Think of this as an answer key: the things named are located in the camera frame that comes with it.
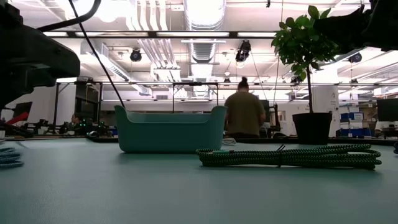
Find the green leafy plant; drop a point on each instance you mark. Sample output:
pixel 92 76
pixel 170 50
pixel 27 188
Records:
pixel 301 43

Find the person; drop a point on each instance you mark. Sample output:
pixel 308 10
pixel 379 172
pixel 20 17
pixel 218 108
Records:
pixel 244 112
pixel 74 124

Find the black computer monitor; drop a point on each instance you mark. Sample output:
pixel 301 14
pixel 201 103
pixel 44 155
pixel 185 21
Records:
pixel 387 110

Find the blue storage boxes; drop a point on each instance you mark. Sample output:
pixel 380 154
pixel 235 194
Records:
pixel 354 132

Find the black plant pot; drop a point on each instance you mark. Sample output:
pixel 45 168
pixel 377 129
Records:
pixel 312 127

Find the teal plastic bin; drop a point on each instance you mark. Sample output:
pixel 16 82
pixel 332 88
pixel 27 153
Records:
pixel 168 137

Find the green table mat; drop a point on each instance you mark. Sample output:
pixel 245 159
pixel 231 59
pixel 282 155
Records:
pixel 155 193

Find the black ceiling camera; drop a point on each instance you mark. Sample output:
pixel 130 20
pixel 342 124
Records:
pixel 243 51
pixel 355 58
pixel 136 55

